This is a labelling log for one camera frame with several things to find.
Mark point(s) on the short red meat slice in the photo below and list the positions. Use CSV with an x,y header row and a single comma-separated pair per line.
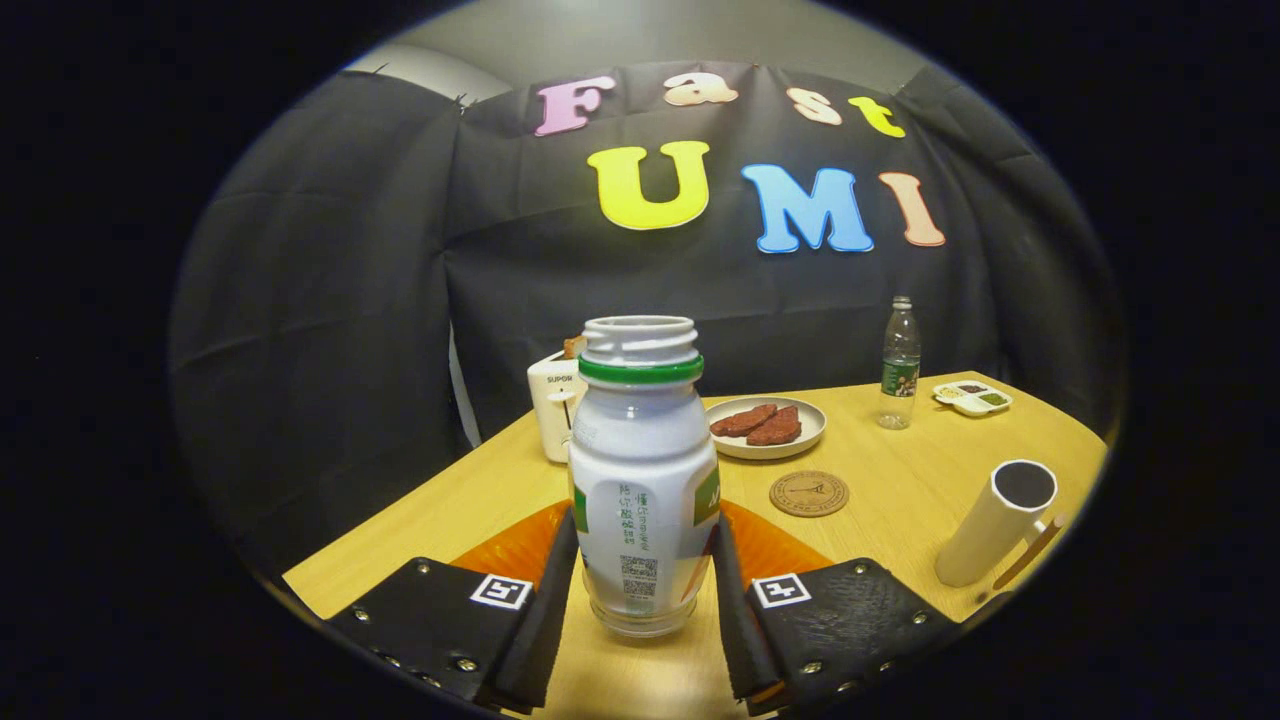
x,y
778,428

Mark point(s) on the wooden table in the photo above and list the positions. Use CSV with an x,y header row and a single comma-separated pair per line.
x,y
880,480

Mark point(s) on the white divided sauce dish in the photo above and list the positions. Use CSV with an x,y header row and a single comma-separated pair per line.
x,y
972,398

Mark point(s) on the clear water bottle green label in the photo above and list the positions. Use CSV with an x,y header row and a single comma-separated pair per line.
x,y
899,375

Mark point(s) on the round cork coaster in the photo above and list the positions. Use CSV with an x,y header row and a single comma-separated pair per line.
x,y
809,494

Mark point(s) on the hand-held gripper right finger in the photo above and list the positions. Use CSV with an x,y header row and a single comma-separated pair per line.
x,y
738,620

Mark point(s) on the toasted bread slice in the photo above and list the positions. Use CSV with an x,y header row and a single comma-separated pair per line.
x,y
573,348

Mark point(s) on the round beige plate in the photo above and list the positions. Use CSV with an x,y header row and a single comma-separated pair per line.
x,y
760,451

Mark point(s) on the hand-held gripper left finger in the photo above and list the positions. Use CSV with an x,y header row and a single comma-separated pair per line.
x,y
545,620

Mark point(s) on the long red meat slice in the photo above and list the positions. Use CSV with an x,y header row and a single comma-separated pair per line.
x,y
742,421

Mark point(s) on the white toaster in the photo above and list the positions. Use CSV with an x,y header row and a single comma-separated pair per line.
x,y
552,410

